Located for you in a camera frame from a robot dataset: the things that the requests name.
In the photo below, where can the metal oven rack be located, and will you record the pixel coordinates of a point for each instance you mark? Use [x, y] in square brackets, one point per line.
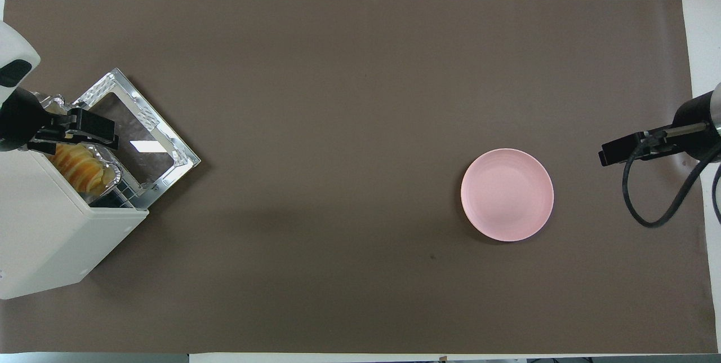
[121, 197]

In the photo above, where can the sliced yellow bread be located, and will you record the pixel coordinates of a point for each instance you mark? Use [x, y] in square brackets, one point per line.
[81, 168]

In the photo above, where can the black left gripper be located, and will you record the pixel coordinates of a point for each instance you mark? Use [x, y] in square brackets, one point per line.
[19, 120]

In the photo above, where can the glass oven door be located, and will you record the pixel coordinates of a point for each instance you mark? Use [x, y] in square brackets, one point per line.
[138, 126]

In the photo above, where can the cream toaster oven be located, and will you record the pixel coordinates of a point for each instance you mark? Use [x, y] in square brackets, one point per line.
[53, 239]

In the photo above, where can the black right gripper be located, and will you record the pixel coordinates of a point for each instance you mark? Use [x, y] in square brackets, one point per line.
[695, 126]

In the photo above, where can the brown table mat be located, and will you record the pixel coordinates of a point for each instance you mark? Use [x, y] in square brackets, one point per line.
[349, 126]

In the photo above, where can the aluminium foil tray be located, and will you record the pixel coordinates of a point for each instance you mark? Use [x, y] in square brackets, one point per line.
[110, 174]

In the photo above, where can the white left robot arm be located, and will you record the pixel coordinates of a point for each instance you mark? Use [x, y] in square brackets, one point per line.
[14, 41]

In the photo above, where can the pink round plate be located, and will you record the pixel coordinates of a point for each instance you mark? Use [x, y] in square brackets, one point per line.
[507, 195]

